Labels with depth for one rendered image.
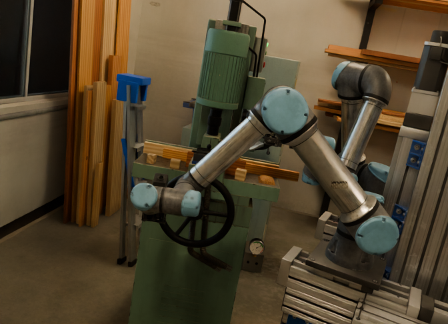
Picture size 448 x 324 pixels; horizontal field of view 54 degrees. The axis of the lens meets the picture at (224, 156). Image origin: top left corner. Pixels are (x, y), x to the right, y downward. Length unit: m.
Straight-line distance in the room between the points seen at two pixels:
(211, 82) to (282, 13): 2.49
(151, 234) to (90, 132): 1.48
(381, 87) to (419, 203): 0.44
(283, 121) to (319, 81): 3.06
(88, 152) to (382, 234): 2.38
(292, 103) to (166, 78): 3.33
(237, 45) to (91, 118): 1.65
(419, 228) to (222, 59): 0.94
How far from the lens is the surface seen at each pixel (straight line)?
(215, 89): 1.80
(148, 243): 1.91
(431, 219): 1.57
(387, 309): 1.47
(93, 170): 3.28
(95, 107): 3.18
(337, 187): 1.22
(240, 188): 1.78
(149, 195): 1.24
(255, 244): 1.80
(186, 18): 4.37
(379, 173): 1.87
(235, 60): 1.80
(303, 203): 4.38
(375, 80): 1.72
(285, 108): 1.14
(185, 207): 1.24
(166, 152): 1.94
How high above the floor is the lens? 1.39
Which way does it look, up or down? 13 degrees down
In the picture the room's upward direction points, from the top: 10 degrees clockwise
